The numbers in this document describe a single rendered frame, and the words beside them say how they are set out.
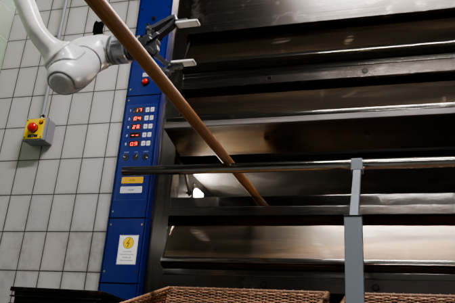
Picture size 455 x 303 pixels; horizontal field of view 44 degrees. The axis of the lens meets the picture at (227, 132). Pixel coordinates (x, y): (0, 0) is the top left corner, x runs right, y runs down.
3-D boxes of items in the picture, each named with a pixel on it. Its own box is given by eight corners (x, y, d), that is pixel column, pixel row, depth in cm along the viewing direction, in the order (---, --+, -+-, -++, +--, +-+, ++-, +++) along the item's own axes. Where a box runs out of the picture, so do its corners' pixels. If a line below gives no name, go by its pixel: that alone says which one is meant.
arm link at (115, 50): (118, 70, 175) (135, 68, 173) (104, 55, 167) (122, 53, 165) (122, 45, 178) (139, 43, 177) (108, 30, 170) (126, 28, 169)
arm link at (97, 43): (124, 59, 180) (107, 76, 169) (81, 63, 184) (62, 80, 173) (115, 28, 175) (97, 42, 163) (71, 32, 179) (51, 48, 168)
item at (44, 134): (31, 147, 235) (36, 124, 239) (52, 145, 233) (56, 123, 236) (20, 140, 229) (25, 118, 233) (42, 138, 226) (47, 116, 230)
